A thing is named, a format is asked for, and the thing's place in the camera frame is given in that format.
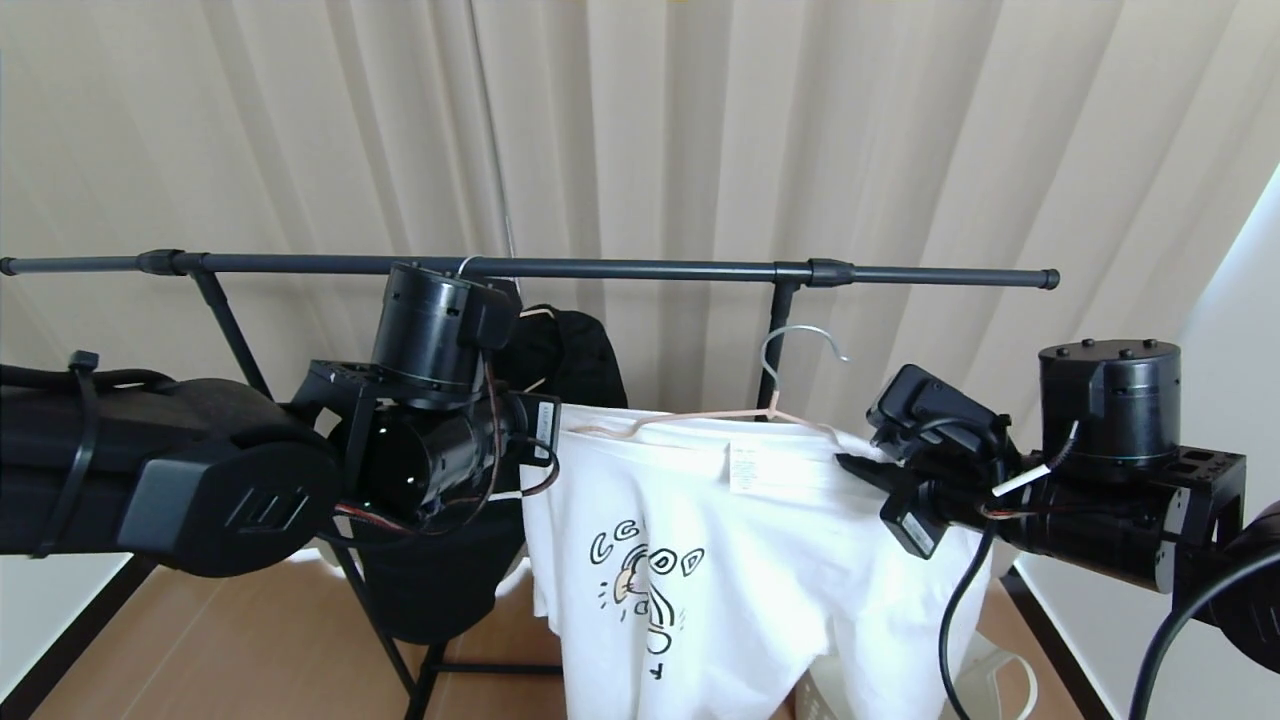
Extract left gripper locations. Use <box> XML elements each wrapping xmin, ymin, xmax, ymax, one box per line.
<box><xmin>470</xmin><ymin>392</ymin><xmax>563</xmax><ymax>491</ymax></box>

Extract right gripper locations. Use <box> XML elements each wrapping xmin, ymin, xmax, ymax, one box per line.
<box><xmin>880</xmin><ymin>475</ymin><xmax>1001</xmax><ymax>559</ymax></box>

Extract pink clothes hanger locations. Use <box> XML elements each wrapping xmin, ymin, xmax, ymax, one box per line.
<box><xmin>455</xmin><ymin>256</ymin><xmax>556</xmax><ymax>321</ymax></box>
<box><xmin>570</xmin><ymin>325</ymin><xmax>851</xmax><ymax>446</ymax></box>

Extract black shorts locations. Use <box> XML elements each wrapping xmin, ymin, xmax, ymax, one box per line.
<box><xmin>345</xmin><ymin>305</ymin><xmax>629</xmax><ymax>646</ymax></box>

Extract white garment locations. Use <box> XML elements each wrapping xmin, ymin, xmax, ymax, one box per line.
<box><xmin>520</xmin><ymin>403</ymin><xmax>993</xmax><ymax>720</ymax></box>

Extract white laundry basket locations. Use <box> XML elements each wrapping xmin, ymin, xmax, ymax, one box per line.
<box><xmin>795</xmin><ymin>630</ymin><xmax>1039</xmax><ymax>720</ymax></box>

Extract black clothes rack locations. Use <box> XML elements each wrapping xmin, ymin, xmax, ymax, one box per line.
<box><xmin>0</xmin><ymin>250</ymin><xmax>1061</xmax><ymax>720</ymax></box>

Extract beige curtain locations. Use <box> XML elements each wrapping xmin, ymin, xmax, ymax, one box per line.
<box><xmin>0</xmin><ymin>0</ymin><xmax>1280</xmax><ymax>591</ymax></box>

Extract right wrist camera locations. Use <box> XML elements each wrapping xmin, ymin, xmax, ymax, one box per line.
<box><xmin>866</xmin><ymin>364</ymin><xmax>1021</xmax><ymax>481</ymax></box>

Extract black cable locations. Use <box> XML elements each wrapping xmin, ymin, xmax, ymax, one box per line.
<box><xmin>1130</xmin><ymin>548</ymin><xmax>1280</xmax><ymax>720</ymax></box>
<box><xmin>0</xmin><ymin>362</ymin><xmax>176</xmax><ymax>393</ymax></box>
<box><xmin>938</xmin><ymin>430</ymin><xmax>1011</xmax><ymax>720</ymax></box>

